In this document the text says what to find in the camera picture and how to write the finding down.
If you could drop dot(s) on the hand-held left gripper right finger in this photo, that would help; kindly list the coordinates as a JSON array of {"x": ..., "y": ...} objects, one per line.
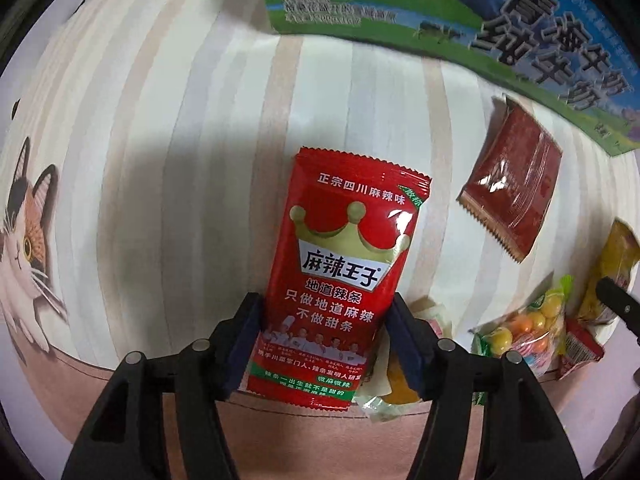
[{"x": 407, "y": 345}]

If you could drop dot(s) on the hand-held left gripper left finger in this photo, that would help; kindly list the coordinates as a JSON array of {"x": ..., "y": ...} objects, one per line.
[{"x": 245, "y": 335}]

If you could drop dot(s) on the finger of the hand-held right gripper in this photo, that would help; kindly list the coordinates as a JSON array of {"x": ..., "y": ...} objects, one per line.
[{"x": 620, "y": 305}]

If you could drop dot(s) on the red spicy strip packet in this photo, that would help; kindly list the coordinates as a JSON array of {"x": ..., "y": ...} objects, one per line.
[{"x": 345, "y": 240}]

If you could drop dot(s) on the printed blue cardboard box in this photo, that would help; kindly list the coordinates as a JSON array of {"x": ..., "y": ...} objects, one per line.
[{"x": 350, "y": 5}]

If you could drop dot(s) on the yellow panda snack packet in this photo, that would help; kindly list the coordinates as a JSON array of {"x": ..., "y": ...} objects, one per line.
[{"x": 617, "y": 260}]

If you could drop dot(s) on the clear-wrapped yellow pastry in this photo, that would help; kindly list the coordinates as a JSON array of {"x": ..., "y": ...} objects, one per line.
[{"x": 395, "y": 392}]

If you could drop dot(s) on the small red snack packet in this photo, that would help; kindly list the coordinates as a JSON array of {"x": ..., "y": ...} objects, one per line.
[{"x": 580, "y": 350}]

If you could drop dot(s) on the colourful candy bag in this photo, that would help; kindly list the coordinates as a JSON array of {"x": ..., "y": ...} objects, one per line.
[{"x": 520, "y": 330}]

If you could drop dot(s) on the brown snack packet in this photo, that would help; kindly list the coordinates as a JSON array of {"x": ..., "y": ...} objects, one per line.
[{"x": 515, "y": 190}]

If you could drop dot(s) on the cat print blanket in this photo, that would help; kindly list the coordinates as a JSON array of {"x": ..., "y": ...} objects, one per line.
[{"x": 150, "y": 160}]

